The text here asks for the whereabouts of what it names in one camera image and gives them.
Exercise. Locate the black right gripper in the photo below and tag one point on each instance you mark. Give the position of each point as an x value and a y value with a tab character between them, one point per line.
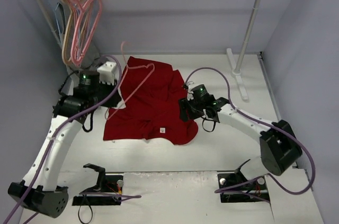
184	110

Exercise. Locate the blue wire hanger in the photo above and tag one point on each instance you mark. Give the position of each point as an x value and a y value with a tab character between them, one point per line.
59	15

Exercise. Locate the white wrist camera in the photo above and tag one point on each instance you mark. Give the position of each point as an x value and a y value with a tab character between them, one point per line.
188	87
107	73

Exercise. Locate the red t-shirt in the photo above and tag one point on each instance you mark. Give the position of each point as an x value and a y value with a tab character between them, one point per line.
152	91

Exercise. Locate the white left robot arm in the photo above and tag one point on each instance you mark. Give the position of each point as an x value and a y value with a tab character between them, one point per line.
39	189

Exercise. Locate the grey hanging garment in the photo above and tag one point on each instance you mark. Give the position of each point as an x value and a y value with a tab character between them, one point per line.
88	54

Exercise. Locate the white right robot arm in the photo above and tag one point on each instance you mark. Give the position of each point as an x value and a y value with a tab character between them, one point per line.
277	151

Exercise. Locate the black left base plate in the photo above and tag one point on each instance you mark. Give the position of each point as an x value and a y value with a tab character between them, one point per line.
112	185

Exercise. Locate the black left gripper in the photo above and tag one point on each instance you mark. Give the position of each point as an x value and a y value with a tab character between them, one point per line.
110	97

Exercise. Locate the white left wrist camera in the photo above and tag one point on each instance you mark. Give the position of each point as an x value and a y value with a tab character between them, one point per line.
107	73

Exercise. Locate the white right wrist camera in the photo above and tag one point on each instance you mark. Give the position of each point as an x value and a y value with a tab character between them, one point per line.
188	87

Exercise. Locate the pink wire hanger on rack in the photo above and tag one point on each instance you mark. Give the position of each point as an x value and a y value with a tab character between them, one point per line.
95	7

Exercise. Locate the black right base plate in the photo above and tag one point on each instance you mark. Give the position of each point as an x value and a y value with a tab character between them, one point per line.
242	193

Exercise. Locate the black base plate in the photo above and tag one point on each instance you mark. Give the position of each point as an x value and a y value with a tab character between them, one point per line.
112	185
242	193

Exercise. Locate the beige plastic hanger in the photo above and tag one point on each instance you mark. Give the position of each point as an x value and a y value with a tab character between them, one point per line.
75	34

